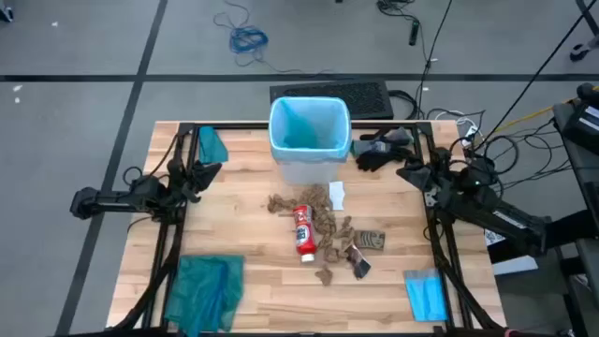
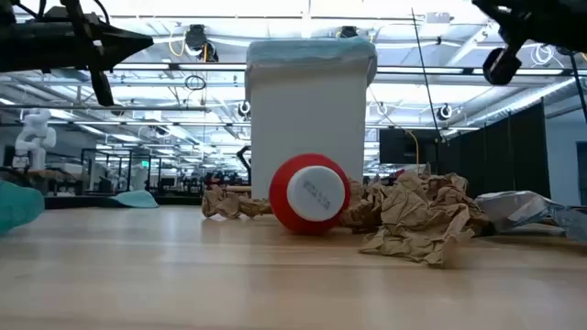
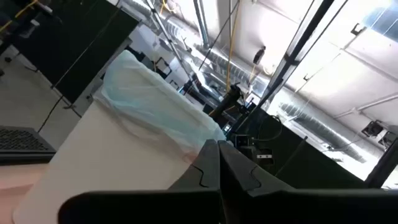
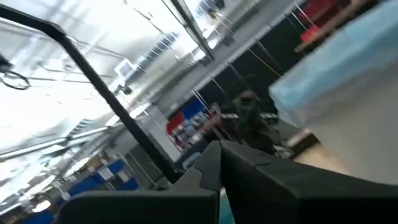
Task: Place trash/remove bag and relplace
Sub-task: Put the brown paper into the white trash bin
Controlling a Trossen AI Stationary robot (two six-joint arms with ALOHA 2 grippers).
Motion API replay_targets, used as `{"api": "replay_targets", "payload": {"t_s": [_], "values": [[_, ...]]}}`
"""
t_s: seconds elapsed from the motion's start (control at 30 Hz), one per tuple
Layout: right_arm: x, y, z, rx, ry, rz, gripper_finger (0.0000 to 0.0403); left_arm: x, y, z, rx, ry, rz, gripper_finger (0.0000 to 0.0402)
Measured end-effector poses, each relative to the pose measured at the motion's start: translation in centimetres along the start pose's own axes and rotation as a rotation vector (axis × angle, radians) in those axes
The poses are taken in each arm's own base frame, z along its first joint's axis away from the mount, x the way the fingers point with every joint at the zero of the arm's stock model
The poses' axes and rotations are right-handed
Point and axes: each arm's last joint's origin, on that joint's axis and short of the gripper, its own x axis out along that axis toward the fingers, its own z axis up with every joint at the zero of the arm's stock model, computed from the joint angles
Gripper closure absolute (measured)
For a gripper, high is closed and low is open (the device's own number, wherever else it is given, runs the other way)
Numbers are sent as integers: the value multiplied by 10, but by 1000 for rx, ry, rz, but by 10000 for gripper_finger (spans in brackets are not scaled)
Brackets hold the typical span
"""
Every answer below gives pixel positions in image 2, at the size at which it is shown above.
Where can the light blue trash bag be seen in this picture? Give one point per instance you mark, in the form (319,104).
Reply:
(312,52)

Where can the green lit sign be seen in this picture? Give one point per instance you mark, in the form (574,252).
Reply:
(145,163)

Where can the black framed workcell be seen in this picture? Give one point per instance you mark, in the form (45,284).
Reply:
(129,169)

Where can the black background robot arm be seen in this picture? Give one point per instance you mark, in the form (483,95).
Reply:
(247,167)

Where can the black monitor screen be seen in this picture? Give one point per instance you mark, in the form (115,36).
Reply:
(399,146)

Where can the large teal trash bag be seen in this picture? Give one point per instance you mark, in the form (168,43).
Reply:
(18,206)

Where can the white plastic trash bin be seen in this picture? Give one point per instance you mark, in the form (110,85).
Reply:
(307,128)

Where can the small folded teal bag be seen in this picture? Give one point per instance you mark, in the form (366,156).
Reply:
(135,199)

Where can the red chip can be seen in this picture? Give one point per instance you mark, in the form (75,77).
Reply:
(316,192)

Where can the black metal table frame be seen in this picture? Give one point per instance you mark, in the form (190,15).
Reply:
(82,201)

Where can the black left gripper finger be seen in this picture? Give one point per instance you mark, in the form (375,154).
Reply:
(114,34)
(124,49)

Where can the grey door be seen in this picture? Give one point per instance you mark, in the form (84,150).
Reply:
(582,174)

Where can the black partition wall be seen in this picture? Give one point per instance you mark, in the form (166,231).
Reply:
(504,156)

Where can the large brown paper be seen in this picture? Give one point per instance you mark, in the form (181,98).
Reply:
(413,201)

